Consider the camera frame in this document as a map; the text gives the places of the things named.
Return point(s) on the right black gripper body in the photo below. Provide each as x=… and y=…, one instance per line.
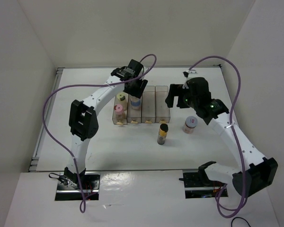
x=192, y=100

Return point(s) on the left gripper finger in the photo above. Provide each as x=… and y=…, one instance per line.
x=143, y=86
x=133, y=90

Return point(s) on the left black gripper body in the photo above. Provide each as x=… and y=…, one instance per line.
x=139, y=79

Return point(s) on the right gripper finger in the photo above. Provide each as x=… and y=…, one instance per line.
x=182, y=102
x=175, y=90

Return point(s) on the white blue cylindrical shaker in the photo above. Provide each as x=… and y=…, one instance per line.
x=135, y=102

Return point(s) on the yellow cap spice bottle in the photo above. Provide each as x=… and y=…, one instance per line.
x=122, y=100

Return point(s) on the red label spice jar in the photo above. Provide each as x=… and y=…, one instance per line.
x=190, y=124

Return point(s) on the pink cap spice bottle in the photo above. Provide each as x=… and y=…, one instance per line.
x=119, y=112

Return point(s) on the black gold pepper grinder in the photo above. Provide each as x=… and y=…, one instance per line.
x=163, y=130

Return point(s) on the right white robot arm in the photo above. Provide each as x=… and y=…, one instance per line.
x=255, y=171

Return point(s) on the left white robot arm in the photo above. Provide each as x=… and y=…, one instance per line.
x=83, y=119

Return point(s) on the clear organizer bin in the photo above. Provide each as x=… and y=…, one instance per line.
x=162, y=110
x=148, y=105
x=133, y=116
x=115, y=121

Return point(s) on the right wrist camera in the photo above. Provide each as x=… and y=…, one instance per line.
x=188, y=73

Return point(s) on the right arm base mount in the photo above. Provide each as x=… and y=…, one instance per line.
x=195, y=189

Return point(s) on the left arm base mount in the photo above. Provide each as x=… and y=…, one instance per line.
x=67, y=191

